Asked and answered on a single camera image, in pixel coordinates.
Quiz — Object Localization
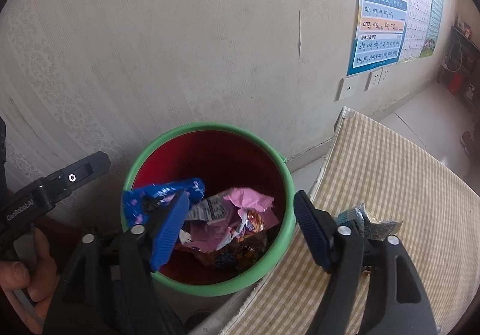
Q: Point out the trash pile in bin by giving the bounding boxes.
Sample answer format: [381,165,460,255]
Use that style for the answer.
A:
[175,208,279,273]

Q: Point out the large pink plastic bag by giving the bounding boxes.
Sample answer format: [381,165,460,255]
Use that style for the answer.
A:
[179,188,279,254]

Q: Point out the red bin with green rim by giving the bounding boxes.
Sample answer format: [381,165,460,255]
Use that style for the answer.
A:
[123,122,295,297]

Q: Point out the green number wall poster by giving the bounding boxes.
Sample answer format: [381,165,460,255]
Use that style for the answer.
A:
[420,0,443,58]

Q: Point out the red slippers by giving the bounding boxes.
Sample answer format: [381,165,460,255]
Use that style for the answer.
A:
[460,131,479,158]

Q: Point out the person's left hand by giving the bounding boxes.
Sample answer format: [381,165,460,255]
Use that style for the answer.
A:
[1,228,58,334]

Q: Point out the checkered yellow tablecloth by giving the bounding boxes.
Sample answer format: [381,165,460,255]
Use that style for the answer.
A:
[223,108,479,334]

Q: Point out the white wall outlet plate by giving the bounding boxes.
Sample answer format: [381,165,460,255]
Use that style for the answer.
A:
[337,76,359,101]

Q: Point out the blue oreo wrapper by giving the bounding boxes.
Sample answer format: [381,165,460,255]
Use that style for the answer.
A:
[121,178,205,227]

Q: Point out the blue pinyin wall poster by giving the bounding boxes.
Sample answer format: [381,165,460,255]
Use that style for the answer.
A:
[346,0,409,76]

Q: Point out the light blue wrapper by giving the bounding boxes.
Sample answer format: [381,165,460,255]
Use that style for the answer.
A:
[335,203,403,241]

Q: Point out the person's leg blue jeans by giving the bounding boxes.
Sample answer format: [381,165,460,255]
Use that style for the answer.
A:
[154,294,185,335]

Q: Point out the dark shelf unit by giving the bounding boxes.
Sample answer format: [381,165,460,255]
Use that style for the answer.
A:
[437,25,479,112]

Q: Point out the white wall socket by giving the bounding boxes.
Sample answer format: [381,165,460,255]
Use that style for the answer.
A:
[366,68,383,91]
[381,69,389,82]

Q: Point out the white chart wall poster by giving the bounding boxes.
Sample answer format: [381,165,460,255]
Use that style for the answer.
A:
[399,0,433,62]

